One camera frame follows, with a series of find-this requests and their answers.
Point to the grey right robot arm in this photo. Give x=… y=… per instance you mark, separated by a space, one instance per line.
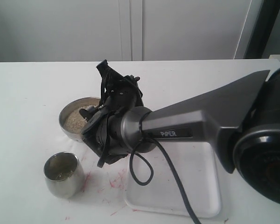
x=240 y=121

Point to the white plastic tray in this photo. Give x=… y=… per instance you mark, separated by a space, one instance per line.
x=196 y=167

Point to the small steel cup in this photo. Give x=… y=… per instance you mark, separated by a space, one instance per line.
x=64 y=175

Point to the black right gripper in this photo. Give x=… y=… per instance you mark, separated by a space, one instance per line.
x=118 y=94

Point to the beige grainy food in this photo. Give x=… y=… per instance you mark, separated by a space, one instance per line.
x=75 y=122

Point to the steel rice bowl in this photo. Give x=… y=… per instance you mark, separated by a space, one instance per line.
x=70 y=108

